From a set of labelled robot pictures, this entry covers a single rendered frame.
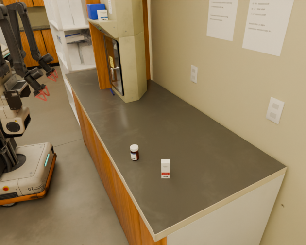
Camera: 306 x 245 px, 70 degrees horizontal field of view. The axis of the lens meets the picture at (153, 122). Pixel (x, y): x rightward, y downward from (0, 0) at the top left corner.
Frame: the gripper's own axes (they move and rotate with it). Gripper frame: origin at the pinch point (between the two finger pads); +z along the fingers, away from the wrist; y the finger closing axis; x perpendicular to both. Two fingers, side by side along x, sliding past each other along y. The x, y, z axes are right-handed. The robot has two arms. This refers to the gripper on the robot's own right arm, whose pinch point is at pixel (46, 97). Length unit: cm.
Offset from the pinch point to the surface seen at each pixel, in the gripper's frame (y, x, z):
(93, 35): 19, -54, -16
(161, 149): -77, -61, 37
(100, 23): -18, -66, -23
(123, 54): -14, -67, 0
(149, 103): -20, -65, 39
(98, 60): 19, -46, 1
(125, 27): -14, -78, -13
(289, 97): -93, -123, 35
